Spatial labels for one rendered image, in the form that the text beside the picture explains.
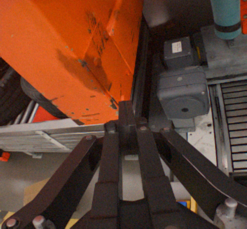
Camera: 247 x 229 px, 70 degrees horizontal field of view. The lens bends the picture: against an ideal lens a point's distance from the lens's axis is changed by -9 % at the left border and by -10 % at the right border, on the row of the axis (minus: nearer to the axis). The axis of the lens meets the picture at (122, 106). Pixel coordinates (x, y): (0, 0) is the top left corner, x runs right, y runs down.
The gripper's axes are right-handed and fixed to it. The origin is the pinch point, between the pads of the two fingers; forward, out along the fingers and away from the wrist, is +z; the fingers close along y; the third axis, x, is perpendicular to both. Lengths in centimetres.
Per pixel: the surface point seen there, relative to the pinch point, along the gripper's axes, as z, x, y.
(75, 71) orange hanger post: 18.8, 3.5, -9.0
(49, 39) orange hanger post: 14.7, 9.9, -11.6
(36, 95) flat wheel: 63, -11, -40
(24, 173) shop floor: 89, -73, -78
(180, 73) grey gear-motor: 49, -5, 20
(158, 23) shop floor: 160, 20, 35
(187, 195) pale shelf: 13.2, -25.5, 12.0
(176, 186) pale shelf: 15.8, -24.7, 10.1
